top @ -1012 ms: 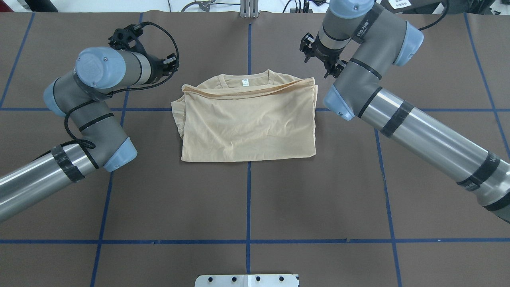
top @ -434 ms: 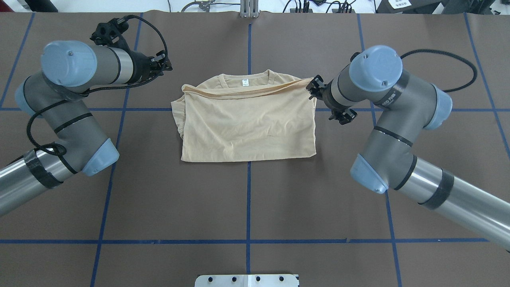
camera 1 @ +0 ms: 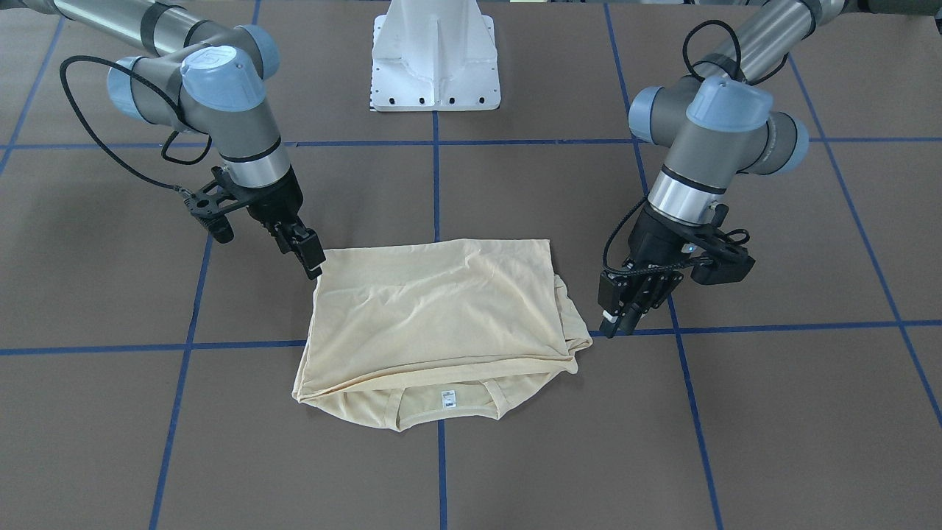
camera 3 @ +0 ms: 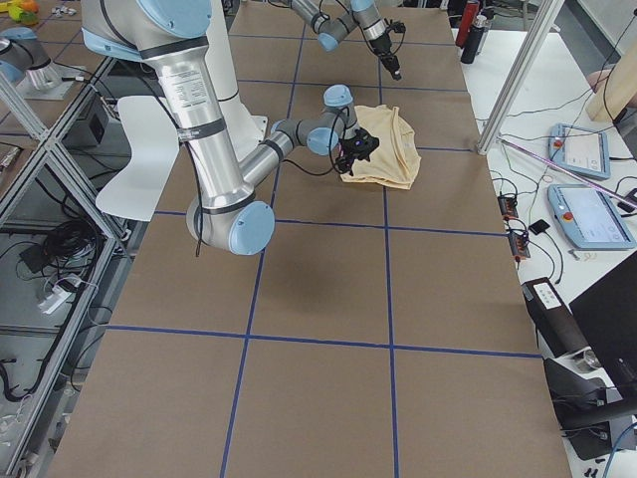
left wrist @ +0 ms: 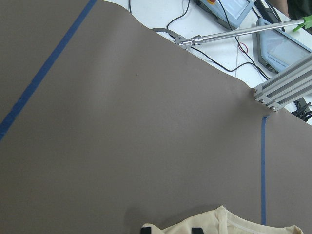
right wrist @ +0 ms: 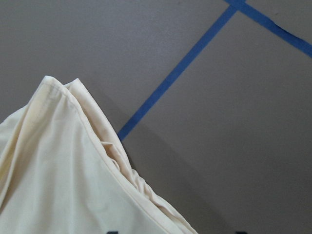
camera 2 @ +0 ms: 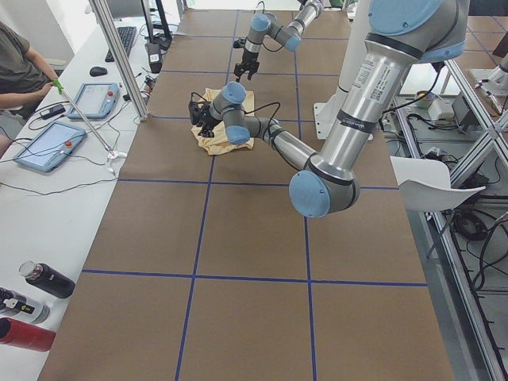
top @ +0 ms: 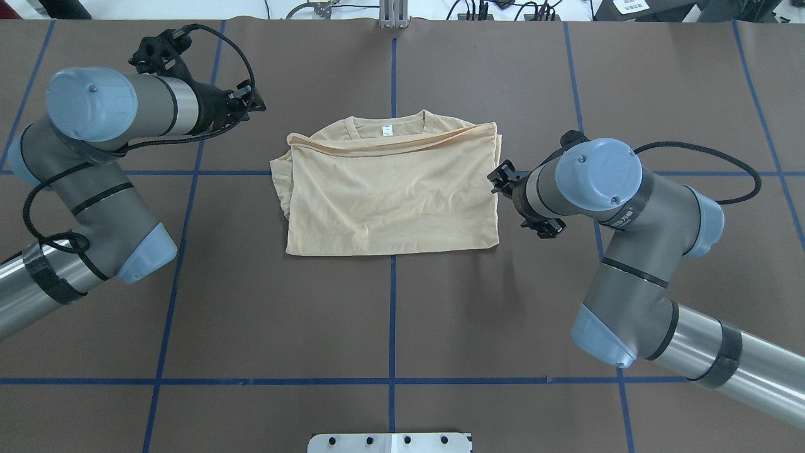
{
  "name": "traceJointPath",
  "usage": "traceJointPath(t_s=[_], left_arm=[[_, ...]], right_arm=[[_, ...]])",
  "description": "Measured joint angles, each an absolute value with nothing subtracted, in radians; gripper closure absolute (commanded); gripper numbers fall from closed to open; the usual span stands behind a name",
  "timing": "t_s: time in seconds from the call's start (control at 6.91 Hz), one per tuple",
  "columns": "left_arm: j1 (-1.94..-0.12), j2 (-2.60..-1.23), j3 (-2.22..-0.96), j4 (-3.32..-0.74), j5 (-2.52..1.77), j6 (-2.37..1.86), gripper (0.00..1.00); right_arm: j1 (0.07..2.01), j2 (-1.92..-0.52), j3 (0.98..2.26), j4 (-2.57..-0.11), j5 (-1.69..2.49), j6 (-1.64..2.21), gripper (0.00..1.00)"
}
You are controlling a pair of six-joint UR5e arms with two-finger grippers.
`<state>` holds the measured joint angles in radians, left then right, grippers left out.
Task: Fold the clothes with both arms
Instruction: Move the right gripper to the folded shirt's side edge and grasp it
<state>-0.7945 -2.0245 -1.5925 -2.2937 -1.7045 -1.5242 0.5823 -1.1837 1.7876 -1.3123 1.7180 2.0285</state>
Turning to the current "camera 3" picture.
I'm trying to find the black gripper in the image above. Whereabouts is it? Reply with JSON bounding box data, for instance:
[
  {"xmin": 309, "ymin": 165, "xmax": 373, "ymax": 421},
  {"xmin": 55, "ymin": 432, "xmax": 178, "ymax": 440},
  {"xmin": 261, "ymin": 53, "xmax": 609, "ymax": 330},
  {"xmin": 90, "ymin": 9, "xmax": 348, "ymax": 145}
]
[
  {"xmin": 368, "ymin": 32, "xmax": 402, "ymax": 81},
  {"xmin": 334, "ymin": 144, "xmax": 363, "ymax": 175}
]

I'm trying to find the cream long-sleeve printed shirt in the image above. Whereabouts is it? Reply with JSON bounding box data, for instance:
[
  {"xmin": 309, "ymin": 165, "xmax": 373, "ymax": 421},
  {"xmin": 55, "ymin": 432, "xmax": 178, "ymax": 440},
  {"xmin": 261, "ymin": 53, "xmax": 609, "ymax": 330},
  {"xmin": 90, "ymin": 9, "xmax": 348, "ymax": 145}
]
[{"xmin": 340, "ymin": 105, "xmax": 421, "ymax": 190}]

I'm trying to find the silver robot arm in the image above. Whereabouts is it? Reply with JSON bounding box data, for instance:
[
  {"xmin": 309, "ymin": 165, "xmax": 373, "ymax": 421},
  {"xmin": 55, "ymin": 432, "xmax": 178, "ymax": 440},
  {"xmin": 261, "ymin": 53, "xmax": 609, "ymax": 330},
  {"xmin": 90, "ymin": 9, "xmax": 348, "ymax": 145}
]
[
  {"xmin": 82, "ymin": 1, "xmax": 378, "ymax": 255},
  {"xmin": 280, "ymin": 0, "xmax": 406, "ymax": 81}
]

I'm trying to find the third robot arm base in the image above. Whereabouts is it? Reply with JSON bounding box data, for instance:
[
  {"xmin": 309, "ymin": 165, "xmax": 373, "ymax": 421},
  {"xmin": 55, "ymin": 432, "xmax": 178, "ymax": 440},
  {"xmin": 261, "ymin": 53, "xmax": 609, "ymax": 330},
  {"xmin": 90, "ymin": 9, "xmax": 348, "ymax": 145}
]
[{"xmin": 1, "ymin": 27, "xmax": 71, "ymax": 101}]

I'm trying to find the black water bottle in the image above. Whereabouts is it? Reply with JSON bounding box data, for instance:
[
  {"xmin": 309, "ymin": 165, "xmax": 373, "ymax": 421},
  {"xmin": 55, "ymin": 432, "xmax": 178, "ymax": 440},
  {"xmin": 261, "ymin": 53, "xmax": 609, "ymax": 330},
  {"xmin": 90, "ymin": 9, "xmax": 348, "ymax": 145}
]
[{"xmin": 460, "ymin": 14, "xmax": 488, "ymax": 65}]

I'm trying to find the red water bottle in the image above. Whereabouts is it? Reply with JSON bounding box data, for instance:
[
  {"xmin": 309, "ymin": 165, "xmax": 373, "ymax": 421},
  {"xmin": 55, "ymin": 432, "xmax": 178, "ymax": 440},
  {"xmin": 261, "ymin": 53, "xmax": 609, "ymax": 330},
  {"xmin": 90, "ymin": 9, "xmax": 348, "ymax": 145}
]
[{"xmin": 456, "ymin": 0, "xmax": 481, "ymax": 48}]

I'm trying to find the orange black electronics box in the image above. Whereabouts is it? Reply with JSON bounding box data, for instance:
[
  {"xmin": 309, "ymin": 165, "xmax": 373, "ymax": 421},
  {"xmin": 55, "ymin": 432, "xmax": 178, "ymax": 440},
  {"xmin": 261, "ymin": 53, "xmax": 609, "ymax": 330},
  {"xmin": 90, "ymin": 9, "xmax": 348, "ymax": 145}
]
[{"xmin": 498, "ymin": 195, "xmax": 519, "ymax": 221}]

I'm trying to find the white plastic chair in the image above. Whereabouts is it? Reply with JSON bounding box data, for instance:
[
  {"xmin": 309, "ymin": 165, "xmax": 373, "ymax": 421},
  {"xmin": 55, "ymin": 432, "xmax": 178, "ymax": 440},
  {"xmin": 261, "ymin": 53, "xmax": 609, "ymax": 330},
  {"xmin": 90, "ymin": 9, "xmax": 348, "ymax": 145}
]
[{"xmin": 96, "ymin": 96, "xmax": 179, "ymax": 221}]

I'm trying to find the far blue teach pendant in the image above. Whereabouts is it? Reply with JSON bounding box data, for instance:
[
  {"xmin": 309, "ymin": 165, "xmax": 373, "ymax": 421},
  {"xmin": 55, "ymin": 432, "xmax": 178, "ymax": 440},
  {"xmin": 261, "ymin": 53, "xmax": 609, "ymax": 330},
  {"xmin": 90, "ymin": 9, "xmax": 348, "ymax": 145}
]
[{"xmin": 548, "ymin": 123, "xmax": 610, "ymax": 179}]

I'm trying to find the blue teach pendant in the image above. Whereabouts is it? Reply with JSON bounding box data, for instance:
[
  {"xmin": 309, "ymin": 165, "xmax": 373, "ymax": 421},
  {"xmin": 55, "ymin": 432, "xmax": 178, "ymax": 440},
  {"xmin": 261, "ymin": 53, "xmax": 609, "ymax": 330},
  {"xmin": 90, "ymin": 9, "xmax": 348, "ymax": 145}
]
[
  {"xmin": 548, "ymin": 123, "xmax": 610, "ymax": 179},
  {"xmin": 547, "ymin": 184, "xmax": 636, "ymax": 250}
]

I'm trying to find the long metal rod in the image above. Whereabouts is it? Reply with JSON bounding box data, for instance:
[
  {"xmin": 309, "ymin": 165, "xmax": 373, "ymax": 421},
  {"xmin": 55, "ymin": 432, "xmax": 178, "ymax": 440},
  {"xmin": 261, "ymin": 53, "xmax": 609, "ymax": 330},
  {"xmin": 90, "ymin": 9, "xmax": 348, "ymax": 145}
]
[{"xmin": 499, "ymin": 137, "xmax": 637, "ymax": 210}]

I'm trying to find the near blue teach pendant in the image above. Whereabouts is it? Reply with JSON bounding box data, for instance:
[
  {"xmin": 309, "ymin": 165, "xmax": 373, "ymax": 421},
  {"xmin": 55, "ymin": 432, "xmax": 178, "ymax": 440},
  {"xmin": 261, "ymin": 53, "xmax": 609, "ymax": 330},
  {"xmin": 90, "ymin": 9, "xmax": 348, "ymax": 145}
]
[{"xmin": 547, "ymin": 184, "xmax": 636, "ymax": 250}]

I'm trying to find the dark brown cylinder device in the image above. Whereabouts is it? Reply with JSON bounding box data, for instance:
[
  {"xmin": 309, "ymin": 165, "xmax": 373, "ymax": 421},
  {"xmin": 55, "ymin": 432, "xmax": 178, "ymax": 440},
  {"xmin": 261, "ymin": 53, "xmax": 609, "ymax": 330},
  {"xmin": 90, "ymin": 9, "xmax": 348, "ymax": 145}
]
[{"xmin": 522, "ymin": 278, "xmax": 588, "ymax": 357}]

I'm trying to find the black monitor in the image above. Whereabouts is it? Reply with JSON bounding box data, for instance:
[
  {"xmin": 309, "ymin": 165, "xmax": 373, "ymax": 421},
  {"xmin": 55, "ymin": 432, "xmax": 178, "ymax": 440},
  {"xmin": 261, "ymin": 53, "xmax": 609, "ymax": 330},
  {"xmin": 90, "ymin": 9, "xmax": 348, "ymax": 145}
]
[{"xmin": 570, "ymin": 255, "xmax": 636, "ymax": 396}]

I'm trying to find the white power strip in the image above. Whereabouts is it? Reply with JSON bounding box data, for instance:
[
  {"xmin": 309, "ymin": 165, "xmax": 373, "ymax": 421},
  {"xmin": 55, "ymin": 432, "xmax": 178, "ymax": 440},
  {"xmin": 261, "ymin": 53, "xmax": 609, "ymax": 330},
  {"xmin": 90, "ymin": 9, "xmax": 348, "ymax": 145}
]
[{"xmin": 38, "ymin": 276, "xmax": 81, "ymax": 315}]

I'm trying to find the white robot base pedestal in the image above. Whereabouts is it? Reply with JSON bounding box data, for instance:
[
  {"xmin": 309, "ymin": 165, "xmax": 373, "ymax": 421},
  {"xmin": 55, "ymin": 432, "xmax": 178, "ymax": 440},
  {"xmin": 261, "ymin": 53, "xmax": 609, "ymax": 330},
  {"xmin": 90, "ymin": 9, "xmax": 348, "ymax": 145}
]
[{"xmin": 205, "ymin": 0, "xmax": 268, "ymax": 160}]

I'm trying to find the aluminium frame post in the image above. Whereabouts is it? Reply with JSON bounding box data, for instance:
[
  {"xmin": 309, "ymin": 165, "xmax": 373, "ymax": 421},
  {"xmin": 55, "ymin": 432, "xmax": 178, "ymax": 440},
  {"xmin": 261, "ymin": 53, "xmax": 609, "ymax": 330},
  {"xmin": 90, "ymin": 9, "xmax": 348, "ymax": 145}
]
[{"xmin": 476, "ymin": 0, "xmax": 564, "ymax": 155}]

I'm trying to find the aluminium frame rack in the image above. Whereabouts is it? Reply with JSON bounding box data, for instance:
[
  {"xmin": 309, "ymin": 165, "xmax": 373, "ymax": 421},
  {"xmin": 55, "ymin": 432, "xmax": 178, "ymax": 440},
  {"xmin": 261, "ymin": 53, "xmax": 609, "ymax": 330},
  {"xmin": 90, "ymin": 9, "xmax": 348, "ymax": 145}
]
[{"xmin": 1, "ymin": 45, "xmax": 137, "ymax": 477}]

